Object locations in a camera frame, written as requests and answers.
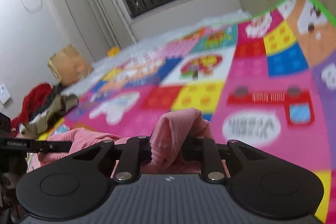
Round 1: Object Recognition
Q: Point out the pink ribbed knit garment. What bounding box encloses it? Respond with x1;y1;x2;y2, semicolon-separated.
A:
28;108;213;173

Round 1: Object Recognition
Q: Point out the red garment pile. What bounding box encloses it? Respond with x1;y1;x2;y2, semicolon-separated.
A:
11;83;53;132

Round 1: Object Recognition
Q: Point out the olive green dotted garment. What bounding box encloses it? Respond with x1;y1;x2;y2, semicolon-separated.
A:
21;94;79;139

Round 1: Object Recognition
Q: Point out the colourful cartoon play mat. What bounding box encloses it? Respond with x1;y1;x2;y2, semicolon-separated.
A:
41;0;335;223

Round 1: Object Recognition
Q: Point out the brown cardboard box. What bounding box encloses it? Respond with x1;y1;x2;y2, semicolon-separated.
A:
48;44;93;87

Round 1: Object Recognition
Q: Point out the grey window curtain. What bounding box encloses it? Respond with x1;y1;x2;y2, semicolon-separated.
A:
88;0;136;49

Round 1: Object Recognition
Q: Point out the white wall socket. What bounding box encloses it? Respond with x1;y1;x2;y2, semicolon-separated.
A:
0;84;11;105

